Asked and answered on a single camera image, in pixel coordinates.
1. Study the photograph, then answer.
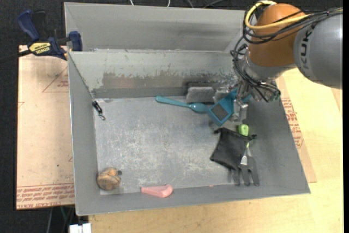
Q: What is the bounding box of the black cloth pouch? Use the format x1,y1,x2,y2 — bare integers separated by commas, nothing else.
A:
209,127,257,171

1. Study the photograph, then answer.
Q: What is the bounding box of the grey scrub sponge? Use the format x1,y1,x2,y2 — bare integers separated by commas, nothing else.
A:
186,86,216,104

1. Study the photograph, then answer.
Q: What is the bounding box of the teal plastic spoon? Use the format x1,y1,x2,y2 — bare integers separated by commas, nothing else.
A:
155,95,212,114

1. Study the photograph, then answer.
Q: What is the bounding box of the grey metal bin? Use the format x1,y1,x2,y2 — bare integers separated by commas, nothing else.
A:
64,2,311,216

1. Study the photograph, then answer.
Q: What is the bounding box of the pink flat toy piece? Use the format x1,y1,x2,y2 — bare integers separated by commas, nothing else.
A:
140,183,174,198

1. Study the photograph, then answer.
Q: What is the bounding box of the small black clip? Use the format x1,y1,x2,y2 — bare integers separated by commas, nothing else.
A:
92,100,106,121

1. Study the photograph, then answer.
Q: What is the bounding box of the brown cardboard board red print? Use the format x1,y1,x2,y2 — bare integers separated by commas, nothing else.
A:
16,45,317,211

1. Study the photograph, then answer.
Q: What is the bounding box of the green handled metal tool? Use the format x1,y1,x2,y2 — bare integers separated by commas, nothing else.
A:
231,124,260,187

